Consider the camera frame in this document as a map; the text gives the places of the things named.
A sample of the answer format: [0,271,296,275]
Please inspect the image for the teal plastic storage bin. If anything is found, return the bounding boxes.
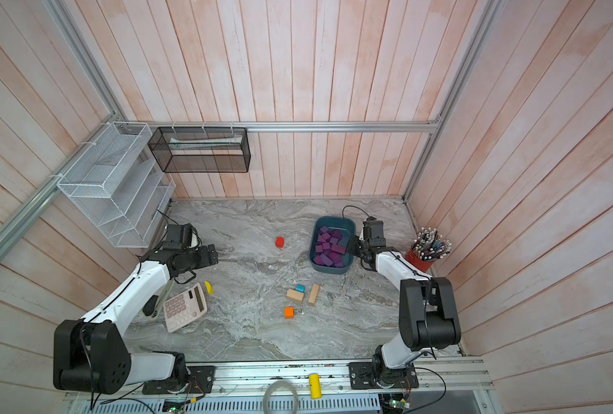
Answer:
[309,216,356,274]

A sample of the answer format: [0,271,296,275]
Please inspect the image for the large purple rectangular brick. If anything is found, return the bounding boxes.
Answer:
[331,245,346,255]

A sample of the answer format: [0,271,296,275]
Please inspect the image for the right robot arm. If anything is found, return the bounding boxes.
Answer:
[347,217,462,387]

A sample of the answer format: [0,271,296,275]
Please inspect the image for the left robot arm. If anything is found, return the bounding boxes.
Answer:
[53,224,219,394]

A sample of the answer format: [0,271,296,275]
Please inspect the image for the yellow round object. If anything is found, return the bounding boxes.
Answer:
[204,281,213,296]

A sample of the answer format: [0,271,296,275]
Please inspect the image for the white desk calculator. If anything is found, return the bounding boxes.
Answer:
[163,283,208,333]

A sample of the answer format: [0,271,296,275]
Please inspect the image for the natural wood long block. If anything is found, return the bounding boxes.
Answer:
[308,284,320,306]

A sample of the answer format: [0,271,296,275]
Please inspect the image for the red pen holder cup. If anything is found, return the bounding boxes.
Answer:
[406,228,452,273]

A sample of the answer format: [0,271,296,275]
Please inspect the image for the black grey stapler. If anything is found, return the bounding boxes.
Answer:
[142,279,175,320]

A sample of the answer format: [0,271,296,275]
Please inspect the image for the yellow cylinder roll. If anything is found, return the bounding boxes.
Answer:
[308,374,322,400]

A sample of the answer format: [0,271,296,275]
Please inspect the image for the black wire mesh basket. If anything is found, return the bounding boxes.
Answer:
[148,126,251,174]

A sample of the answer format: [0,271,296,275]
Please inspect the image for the white wire mesh shelf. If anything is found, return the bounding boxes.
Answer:
[58,122,175,248]

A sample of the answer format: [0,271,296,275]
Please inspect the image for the grey tape ring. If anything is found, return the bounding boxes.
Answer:
[262,379,300,414]

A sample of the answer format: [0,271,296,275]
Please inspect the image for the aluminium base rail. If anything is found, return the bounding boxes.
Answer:
[60,358,503,413]

